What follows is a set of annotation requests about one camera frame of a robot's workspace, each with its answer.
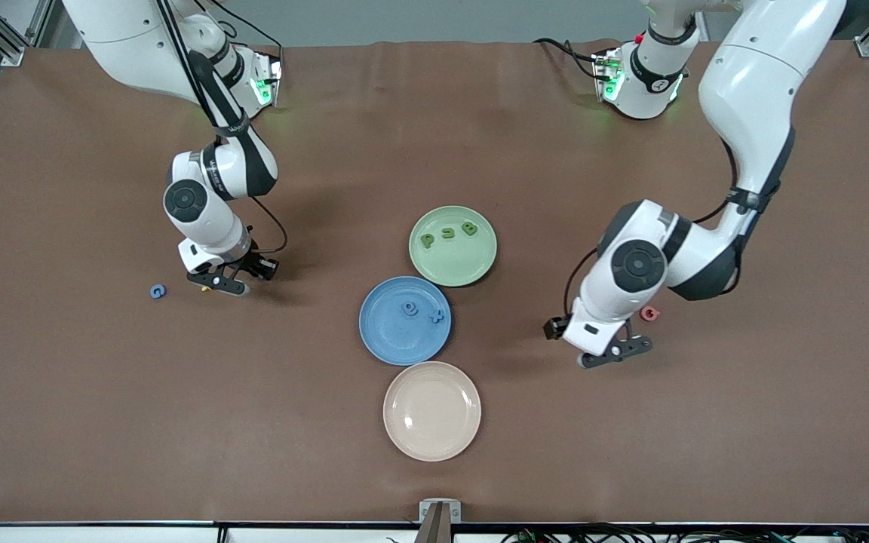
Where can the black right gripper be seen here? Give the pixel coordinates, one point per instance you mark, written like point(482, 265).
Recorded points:
point(255, 263)

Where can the blue letter x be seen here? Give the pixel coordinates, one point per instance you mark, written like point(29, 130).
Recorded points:
point(438, 317)

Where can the blue letter G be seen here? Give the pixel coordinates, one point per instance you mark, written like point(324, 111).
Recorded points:
point(152, 291)

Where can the green letter B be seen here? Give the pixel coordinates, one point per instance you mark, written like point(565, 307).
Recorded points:
point(470, 229)

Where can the blue letter a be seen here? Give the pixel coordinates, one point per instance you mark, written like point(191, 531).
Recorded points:
point(403, 307)

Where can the green letter p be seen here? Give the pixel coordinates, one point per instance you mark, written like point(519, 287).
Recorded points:
point(423, 241)

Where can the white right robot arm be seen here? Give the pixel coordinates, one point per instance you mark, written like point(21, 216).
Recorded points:
point(133, 38)

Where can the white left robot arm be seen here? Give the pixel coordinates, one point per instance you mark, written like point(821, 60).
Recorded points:
point(759, 75)

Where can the pink letter Q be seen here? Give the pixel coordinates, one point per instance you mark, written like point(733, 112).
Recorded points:
point(643, 314)

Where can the green round plate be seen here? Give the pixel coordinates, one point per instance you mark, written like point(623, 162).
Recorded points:
point(452, 268)

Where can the beige round plate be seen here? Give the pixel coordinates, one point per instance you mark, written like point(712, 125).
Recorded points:
point(431, 411)

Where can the blue round plate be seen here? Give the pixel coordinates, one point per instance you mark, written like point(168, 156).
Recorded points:
point(397, 339)

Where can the brown table mat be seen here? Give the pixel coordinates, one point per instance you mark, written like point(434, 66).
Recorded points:
point(102, 415)

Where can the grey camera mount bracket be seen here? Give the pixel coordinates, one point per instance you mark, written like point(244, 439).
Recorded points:
point(440, 520)

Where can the white table edge rail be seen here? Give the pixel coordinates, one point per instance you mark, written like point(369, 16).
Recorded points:
point(65, 535)

